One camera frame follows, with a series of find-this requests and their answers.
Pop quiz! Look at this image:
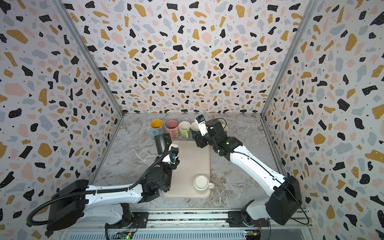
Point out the black mug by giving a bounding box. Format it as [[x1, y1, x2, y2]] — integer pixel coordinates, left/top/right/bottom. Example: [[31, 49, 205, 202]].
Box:
[[155, 133, 172, 150]]

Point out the dark green mug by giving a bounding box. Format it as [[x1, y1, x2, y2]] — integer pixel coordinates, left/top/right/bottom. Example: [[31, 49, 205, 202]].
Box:
[[191, 122, 200, 138]]

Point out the blue butterfly mug yellow inside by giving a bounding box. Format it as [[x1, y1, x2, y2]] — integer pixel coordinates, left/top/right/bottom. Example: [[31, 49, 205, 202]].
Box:
[[150, 120, 166, 140]]

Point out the light green mug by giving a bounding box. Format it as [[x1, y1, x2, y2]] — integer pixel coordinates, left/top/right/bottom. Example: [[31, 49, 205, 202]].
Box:
[[179, 121, 191, 139]]

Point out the pink patterned mug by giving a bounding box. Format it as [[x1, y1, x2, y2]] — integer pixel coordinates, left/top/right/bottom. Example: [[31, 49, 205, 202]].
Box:
[[166, 119, 179, 140]]

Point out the white mug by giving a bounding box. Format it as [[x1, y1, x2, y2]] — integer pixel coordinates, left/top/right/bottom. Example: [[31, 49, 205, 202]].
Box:
[[194, 175, 215, 192]]

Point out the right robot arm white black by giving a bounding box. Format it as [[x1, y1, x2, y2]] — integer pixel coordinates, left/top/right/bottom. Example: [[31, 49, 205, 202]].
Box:
[[193, 115, 303, 225]]

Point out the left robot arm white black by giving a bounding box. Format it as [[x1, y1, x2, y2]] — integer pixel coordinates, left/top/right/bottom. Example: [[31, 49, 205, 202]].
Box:
[[47, 144, 180, 232]]

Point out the beige rectangular tray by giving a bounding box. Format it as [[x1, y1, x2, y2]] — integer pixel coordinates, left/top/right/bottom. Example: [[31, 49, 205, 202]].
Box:
[[163, 141, 211, 199]]

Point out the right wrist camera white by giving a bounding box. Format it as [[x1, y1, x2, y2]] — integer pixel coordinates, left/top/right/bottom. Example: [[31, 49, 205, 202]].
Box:
[[195, 115, 208, 136]]

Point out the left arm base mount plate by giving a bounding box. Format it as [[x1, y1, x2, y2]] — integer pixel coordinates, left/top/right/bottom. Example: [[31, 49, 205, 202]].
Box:
[[105, 212, 149, 230]]

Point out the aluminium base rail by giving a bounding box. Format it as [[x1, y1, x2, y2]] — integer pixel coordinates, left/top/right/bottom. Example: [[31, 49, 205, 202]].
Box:
[[55, 209, 317, 240]]

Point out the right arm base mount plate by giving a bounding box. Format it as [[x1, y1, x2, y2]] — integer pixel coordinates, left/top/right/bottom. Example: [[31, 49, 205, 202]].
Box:
[[226, 211, 270, 229]]

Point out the black corrugated cable conduit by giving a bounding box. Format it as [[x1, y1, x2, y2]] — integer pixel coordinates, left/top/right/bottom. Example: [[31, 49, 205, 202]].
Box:
[[26, 149, 172, 227]]

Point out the aluminium corner post left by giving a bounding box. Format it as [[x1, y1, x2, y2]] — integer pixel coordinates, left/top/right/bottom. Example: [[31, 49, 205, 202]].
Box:
[[52, 1, 124, 118]]

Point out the aluminium corner post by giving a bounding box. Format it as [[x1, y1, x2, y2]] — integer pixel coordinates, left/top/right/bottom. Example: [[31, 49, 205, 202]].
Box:
[[52, 1, 124, 118], [259, 0, 319, 118]]

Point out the aluminium corner post right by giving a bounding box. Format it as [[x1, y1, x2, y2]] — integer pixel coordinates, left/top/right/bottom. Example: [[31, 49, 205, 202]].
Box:
[[259, 0, 319, 118]]

